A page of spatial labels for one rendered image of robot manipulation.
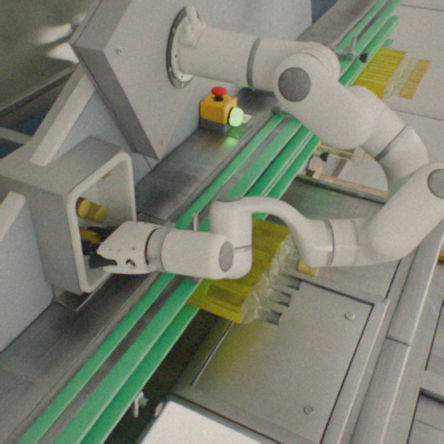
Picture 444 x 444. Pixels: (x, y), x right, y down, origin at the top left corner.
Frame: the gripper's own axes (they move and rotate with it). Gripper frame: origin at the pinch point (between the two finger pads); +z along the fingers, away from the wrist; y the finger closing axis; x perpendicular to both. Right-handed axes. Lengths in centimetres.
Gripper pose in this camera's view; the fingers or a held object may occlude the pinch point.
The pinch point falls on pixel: (91, 240)
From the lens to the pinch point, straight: 108.8
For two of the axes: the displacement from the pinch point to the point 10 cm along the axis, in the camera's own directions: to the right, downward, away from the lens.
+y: 4.4, -5.5, 7.1
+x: -2.1, -8.3, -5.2
